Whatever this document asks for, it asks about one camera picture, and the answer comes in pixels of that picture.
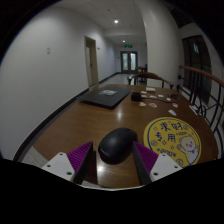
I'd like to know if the dark framed window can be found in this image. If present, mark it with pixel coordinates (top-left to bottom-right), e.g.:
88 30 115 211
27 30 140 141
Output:
182 34 213 104

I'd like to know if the small black box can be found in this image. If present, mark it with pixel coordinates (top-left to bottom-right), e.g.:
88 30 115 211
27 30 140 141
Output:
130 91 142 102

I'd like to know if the pale side door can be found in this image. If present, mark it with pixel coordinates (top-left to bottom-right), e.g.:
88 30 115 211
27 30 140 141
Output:
84 35 100 88

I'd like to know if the black railing with wooden handrail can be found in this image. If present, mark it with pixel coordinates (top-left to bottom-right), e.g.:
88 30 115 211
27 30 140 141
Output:
176 64 224 136

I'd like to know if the glass double door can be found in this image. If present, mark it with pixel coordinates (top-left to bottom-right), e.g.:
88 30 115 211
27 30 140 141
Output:
120 50 139 74

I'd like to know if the wooden armchair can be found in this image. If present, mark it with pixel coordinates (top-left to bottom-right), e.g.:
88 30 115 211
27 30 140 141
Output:
127 71 175 90

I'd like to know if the black computer mouse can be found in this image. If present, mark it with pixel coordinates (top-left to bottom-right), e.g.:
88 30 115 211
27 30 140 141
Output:
97 127 139 166

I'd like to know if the closed dark laptop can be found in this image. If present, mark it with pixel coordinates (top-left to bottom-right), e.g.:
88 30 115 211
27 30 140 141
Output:
77 85 134 110

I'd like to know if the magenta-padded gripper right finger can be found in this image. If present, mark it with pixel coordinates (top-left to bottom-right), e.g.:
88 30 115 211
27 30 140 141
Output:
131 140 184 186

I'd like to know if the round yellow cartoon mouse pad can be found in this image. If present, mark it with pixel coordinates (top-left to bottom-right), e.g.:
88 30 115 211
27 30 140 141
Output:
143 116 202 168

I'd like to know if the thin black cable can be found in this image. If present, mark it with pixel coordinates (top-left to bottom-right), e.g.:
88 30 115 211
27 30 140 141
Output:
139 93 180 104

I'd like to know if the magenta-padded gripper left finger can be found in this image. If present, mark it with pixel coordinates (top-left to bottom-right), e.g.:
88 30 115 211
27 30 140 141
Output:
41 141 99 185

